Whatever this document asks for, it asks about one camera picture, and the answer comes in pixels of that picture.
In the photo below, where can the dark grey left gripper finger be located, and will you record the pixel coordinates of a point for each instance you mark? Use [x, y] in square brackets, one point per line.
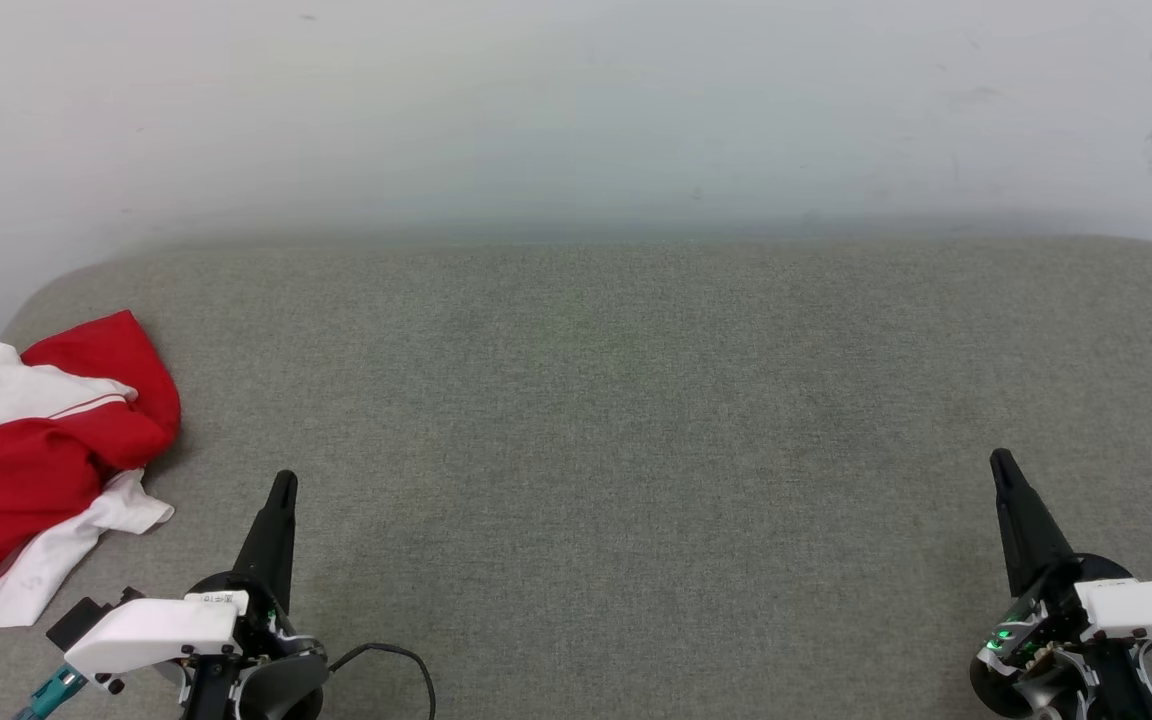
[271, 540]

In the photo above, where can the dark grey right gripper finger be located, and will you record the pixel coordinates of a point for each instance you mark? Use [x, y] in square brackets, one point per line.
[1026, 530]

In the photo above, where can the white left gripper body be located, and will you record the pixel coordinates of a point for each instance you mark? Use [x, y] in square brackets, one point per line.
[156, 630]

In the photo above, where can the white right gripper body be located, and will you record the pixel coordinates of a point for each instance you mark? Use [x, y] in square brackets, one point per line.
[1146, 610]

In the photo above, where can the red and white basketball jersey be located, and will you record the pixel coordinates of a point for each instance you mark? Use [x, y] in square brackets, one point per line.
[46, 460]

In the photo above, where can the grey fabric sofa seat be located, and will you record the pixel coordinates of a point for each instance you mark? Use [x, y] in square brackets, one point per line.
[636, 450]

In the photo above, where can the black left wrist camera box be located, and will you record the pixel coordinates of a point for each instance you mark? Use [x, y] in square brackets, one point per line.
[86, 618]

